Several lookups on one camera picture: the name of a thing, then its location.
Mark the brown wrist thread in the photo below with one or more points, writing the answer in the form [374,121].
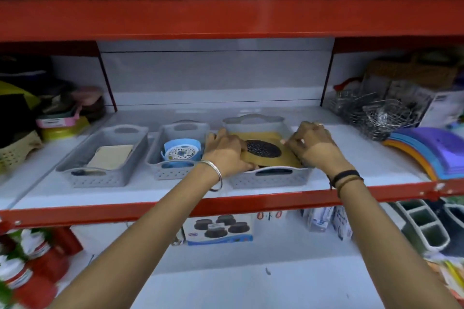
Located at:
[350,181]

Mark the box with black round pads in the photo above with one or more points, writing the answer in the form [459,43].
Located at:
[219,229]

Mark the beige card packet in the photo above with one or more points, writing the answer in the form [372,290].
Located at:
[110,157]

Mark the yellow carded black sink strainer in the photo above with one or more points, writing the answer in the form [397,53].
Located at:
[268,160]

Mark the black wrist band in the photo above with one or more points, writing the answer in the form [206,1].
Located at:
[344,176]

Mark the red metal shelf rack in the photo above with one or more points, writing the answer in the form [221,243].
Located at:
[217,11]

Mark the brown round containers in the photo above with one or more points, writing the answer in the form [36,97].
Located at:
[89,100]

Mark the person's left thumb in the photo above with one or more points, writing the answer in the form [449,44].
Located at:
[248,165]

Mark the yellow plastic container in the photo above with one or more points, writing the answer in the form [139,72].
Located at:
[63,132]

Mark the blue round strainer packet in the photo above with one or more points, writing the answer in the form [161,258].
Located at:
[181,151]

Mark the pink plastic container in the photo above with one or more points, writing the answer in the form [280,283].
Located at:
[58,121]

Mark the person's right forearm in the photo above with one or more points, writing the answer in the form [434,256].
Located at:
[391,247]

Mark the person's right hand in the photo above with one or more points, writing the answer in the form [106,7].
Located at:
[315,149]

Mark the grey plastic basket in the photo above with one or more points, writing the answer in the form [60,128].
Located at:
[270,178]
[170,171]
[90,171]

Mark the white cardboard box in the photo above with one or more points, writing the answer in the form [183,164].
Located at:
[444,107]

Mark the beige woven plastic basket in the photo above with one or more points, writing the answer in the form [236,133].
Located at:
[16,153]

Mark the stack of coloured plastic boards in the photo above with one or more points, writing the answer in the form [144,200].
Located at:
[431,153]

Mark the black and yellow bag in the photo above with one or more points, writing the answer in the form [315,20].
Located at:
[14,109]

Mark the group of red white jars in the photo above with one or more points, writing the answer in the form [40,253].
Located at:
[29,269]

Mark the person's left hand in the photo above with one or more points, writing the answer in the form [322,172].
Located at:
[224,155]

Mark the white packet with red print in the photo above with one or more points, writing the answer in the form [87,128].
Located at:
[270,215]

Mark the person's right thumb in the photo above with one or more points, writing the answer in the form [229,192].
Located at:
[290,143]

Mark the person's left forearm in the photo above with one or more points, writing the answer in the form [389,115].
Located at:
[137,247]

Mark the silver bangle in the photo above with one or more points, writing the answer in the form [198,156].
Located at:
[217,171]

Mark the small white box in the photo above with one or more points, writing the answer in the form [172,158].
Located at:
[341,223]
[318,219]

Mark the white plastic cutlery holder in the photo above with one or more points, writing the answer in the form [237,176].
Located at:
[424,225]

